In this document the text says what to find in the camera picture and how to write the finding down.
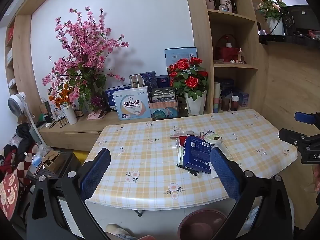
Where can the cardboard box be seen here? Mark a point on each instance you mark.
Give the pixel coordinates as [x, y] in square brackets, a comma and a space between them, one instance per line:
[52, 160]

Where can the small dark blue box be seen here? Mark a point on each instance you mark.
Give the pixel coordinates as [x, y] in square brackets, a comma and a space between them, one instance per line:
[162, 81]

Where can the person's right hand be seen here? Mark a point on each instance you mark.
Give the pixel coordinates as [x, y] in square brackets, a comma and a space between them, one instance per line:
[317, 178]

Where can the dark blue picture box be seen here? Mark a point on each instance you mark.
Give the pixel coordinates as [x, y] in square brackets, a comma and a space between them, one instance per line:
[226, 83]

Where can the blue carton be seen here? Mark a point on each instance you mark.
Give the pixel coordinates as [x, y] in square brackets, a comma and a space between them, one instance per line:
[113, 93]

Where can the pink cloth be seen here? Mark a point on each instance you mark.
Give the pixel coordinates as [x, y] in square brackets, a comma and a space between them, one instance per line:
[93, 115]

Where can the beige fuzzy slipper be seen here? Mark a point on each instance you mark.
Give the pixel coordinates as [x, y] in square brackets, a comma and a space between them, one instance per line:
[117, 232]

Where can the stack of pastel cups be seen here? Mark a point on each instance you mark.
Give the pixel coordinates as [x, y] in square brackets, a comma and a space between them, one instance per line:
[217, 97]

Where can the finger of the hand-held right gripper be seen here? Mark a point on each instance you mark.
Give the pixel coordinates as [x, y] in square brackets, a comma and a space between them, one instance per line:
[303, 117]
[290, 135]

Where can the wooden shelf unit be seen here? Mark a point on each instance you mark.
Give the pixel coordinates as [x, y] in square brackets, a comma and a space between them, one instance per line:
[200, 30]

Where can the crushed red can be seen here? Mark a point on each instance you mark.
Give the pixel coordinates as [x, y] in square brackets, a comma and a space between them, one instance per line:
[181, 142]

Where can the brown tumbler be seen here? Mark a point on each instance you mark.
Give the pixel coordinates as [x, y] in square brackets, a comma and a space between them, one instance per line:
[225, 105]

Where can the black box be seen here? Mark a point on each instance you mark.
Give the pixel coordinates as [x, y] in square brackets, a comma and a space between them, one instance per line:
[162, 93]

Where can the pink blossom arrangement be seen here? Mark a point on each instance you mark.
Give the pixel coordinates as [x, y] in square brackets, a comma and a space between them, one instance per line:
[82, 42]

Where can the white desk fan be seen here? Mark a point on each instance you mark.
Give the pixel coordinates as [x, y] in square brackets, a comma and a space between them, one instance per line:
[16, 103]

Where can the red basket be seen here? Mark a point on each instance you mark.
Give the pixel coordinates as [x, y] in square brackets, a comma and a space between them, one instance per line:
[226, 52]

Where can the dark blue patterned box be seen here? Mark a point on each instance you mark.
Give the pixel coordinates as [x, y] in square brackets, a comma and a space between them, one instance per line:
[149, 78]

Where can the tall light blue box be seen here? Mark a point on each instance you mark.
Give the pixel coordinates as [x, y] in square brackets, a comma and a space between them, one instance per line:
[180, 55]

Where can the white plant pot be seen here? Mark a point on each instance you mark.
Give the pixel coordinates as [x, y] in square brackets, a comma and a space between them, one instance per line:
[275, 26]

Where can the black case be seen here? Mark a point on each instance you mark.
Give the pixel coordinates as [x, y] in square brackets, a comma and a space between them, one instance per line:
[302, 17]

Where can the silver white box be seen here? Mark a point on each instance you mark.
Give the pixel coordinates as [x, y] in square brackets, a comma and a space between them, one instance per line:
[136, 81]

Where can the shrink-wrapped can pack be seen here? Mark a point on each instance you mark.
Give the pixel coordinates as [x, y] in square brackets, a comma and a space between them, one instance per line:
[163, 110]

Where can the clear wrapper with red print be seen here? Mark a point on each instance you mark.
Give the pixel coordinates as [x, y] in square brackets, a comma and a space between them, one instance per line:
[181, 133]

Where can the red rose plant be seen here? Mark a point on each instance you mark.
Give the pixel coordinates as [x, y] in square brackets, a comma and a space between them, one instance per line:
[188, 77]

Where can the white paper slip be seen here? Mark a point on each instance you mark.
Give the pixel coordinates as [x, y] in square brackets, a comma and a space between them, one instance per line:
[213, 171]

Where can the purple flower bunch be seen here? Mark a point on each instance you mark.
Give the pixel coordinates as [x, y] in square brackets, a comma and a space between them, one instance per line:
[97, 101]

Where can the orange flower bunch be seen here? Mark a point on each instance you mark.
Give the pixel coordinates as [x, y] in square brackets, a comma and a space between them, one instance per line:
[61, 97]

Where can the black plastic fork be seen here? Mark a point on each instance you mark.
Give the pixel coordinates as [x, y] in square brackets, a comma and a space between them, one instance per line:
[191, 171]

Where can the dark red cup white liner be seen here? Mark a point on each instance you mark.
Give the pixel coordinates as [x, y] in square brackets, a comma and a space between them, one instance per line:
[235, 103]

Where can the pile of clothes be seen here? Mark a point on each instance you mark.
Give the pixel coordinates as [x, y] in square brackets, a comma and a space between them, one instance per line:
[17, 145]

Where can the small glass bottle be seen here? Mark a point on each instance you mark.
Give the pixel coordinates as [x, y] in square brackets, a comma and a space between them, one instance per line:
[241, 57]

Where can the black shelf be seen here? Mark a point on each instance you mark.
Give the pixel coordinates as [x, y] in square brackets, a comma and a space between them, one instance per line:
[287, 40]

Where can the wooden sideboard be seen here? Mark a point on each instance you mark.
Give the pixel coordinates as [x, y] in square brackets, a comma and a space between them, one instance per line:
[72, 132]

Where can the row of small bottles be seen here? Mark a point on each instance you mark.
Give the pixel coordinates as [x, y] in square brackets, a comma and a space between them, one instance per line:
[62, 121]

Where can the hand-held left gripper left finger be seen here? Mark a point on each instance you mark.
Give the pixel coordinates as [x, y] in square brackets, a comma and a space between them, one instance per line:
[96, 173]

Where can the white ribbed vase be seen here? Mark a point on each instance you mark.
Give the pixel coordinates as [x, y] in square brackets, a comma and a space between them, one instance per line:
[70, 116]

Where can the white angular vase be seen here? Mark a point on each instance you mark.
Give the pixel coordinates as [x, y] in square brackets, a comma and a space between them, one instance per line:
[196, 103]

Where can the clear plastic bag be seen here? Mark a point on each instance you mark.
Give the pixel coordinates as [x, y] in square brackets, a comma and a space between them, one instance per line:
[37, 158]

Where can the white and blue box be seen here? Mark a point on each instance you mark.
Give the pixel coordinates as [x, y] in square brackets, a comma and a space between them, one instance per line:
[131, 103]

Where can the maroon plastic basin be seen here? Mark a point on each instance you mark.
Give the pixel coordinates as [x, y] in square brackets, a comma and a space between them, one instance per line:
[200, 227]

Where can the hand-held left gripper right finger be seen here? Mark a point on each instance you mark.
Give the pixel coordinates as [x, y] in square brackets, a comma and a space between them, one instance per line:
[225, 175]

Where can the small purple blue box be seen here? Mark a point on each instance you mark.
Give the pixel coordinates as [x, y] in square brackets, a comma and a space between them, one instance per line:
[243, 98]

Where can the black stool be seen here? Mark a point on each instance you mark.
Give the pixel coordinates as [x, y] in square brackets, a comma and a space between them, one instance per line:
[67, 165]

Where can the pink rose plant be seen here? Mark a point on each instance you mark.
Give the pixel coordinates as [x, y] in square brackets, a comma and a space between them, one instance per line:
[271, 5]

